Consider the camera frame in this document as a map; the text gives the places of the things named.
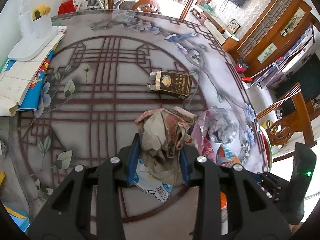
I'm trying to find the pink foil snack wrapper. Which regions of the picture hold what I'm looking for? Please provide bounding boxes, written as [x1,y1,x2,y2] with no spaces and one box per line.
[191,107,240,167]

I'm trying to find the red bucket on floor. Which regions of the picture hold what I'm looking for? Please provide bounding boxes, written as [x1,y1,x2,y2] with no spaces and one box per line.
[234,58,249,74]

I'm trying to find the brown paper wad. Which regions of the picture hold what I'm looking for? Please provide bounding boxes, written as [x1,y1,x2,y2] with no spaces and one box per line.
[135,106,196,185]

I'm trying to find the low tv cabinet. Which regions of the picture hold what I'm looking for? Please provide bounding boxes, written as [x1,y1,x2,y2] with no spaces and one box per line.
[191,4,239,53]

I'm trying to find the carved wooden chair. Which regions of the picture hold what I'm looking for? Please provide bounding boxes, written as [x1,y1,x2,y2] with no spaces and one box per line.
[256,82,317,148]

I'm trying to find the white foam block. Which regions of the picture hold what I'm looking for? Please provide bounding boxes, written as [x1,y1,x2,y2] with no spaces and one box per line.
[8,4,61,61]

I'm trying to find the floral patterned tablecloth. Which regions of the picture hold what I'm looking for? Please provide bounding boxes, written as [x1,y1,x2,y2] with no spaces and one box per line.
[9,10,267,218]

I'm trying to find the orange snack wrapper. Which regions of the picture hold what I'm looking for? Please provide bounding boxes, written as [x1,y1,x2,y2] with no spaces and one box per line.
[216,145,241,210]

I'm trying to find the blue yellow plastic toy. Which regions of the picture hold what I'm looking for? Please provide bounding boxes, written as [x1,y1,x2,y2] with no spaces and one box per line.
[0,172,30,233]

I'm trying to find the red basin green rim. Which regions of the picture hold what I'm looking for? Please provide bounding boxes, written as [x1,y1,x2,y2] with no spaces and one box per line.
[260,126,273,171]

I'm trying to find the white blue plastic wrapper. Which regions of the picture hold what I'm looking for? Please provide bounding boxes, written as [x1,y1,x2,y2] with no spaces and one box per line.
[133,160,173,203]

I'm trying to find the dark cigarette box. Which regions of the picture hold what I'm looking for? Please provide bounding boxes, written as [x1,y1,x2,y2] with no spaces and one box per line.
[147,71,192,99]

